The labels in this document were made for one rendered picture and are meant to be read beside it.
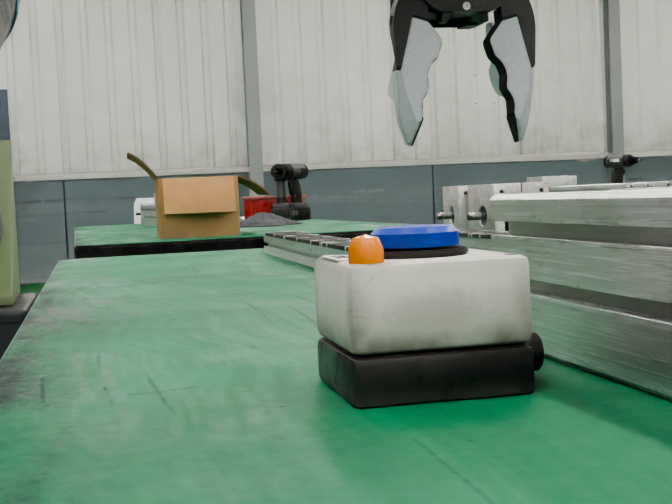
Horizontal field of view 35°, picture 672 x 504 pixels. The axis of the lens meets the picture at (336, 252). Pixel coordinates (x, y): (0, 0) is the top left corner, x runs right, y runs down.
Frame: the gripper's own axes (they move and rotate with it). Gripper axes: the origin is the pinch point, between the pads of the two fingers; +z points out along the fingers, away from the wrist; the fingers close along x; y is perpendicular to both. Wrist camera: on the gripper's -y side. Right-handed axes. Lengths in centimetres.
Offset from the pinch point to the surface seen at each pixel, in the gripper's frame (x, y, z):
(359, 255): 17.4, -33.5, 7.0
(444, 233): 13.1, -31.9, 6.3
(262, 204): -39, 333, 7
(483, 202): -31, 77, 7
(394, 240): 15.2, -31.5, 6.5
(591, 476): 14, -47, 13
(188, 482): 26, -43, 13
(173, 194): 6, 192, 2
